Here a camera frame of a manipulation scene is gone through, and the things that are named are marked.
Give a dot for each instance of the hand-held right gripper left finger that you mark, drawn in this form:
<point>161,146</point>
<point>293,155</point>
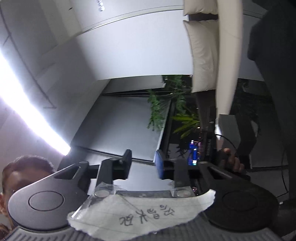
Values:
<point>125,161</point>

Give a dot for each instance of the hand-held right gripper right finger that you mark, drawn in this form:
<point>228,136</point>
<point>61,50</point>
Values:
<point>159,163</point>

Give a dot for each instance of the black t-shirt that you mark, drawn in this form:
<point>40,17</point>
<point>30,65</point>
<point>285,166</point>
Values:
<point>277,69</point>

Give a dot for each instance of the person's left hand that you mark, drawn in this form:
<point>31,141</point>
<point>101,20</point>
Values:
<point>234,161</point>

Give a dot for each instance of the white handwritten paper note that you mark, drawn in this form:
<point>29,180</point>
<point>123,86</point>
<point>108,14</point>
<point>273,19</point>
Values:
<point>138,209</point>

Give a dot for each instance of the green leafy plant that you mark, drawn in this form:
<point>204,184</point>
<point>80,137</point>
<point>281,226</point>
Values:
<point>161,109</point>

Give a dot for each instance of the beige leather sofa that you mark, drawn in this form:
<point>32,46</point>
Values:
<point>230,58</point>

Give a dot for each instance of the person's head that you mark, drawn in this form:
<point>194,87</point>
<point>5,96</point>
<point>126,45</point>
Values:
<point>22,172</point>

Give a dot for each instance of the bright ceiling light strip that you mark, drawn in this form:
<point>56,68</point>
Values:
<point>27,106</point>

